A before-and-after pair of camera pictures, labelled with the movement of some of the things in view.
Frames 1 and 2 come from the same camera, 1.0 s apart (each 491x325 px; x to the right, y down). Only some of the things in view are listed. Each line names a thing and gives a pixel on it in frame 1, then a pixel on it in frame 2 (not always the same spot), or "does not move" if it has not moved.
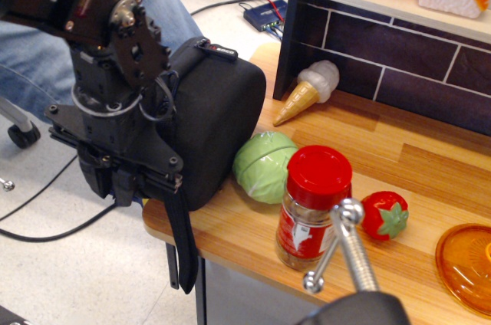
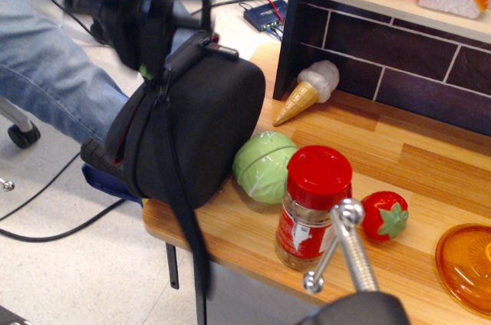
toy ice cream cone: [315, 84] does not move
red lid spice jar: [317, 178] does not move
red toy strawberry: [385, 215] does not move
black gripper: [123, 141] → [136, 8]
